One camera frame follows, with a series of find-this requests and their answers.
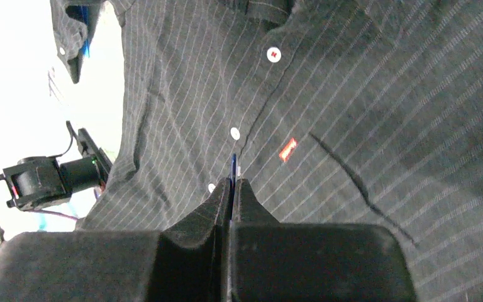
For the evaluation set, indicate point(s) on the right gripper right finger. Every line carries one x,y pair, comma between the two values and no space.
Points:
273,261

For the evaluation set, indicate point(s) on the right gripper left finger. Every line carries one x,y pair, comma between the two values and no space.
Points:
181,263

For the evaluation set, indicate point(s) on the white round badge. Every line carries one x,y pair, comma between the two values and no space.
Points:
233,174

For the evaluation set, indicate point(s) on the black pinstriped shirt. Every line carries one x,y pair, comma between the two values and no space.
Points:
338,111

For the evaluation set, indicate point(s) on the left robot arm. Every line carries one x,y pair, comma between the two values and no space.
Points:
39,182

